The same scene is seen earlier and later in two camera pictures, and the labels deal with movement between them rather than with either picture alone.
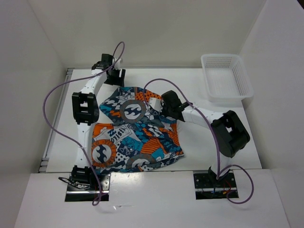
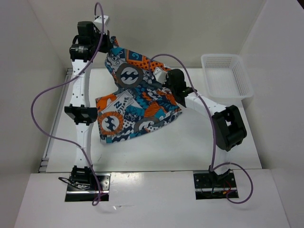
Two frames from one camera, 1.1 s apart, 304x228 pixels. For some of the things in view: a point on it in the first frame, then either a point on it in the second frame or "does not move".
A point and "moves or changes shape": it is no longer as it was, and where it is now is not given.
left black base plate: [75, 194] does not move
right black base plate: [207, 186] does not move
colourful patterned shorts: [137, 137] moves or changes shape
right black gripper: [163, 112] to [166, 84]
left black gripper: [118, 81] to [108, 45]
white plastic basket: [226, 78] does not move
